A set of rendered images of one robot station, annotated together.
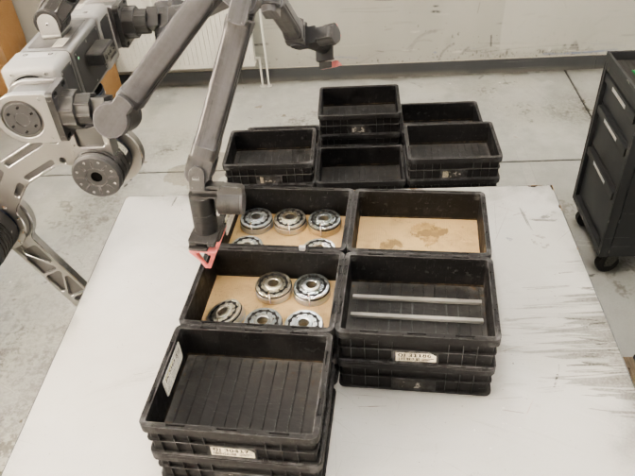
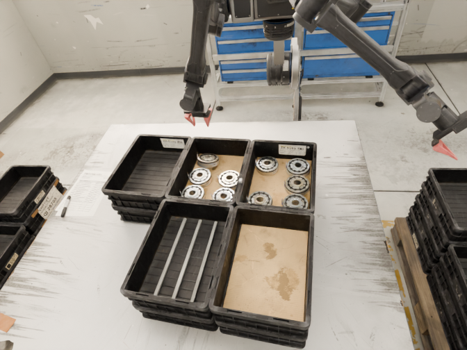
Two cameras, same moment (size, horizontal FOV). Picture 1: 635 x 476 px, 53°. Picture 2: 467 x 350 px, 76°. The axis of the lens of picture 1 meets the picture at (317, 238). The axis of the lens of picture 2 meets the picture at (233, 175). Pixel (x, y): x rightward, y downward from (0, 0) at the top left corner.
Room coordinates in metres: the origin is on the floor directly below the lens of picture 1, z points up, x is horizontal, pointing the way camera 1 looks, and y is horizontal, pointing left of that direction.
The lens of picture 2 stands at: (1.46, -0.80, 1.84)
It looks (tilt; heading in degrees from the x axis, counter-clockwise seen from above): 45 degrees down; 98
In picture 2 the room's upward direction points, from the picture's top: 9 degrees counter-clockwise
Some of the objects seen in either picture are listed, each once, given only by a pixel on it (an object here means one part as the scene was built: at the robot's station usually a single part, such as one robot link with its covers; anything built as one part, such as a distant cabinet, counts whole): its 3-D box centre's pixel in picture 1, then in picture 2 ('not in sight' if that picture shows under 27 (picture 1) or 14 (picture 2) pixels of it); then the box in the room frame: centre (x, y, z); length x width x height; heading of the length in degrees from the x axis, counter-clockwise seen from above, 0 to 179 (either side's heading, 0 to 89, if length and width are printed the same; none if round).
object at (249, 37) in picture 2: not in sight; (254, 53); (1.44, 2.00, 0.60); 0.72 x 0.03 x 0.56; 175
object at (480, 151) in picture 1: (448, 181); not in sight; (2.40, -0.62, 0.37); 0.40 x 0.30 x 0.45; 85
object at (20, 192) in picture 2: not in sight; (33, 208); (-0.11, 0.42, 0.37); 0.40 x 0.30 x 0.45; 85
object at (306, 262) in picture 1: (267, 301); (212, 176); (1.23, 0.15, 0.87); 0.40 x 0.30 x 0.11; 80
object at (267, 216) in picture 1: (256, 217); (297, 166); (1.62, 0.19, 0.86); 0.10 x 0.10 x 0.01
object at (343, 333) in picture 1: (417, 296); (182, 246); (1.16, -0.24, 0.92); 0.40 x 0.30 x 0.02; 80
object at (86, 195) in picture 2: not in sight; (86, 191); (0.50, 0.25, 0.70); 0.33 x 0.23 x 0.01; 85
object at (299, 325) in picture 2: (418, 223); (266, 257); (1.45, -0.30, 0.92); 0.40 x 0.30 x 0.02; 80
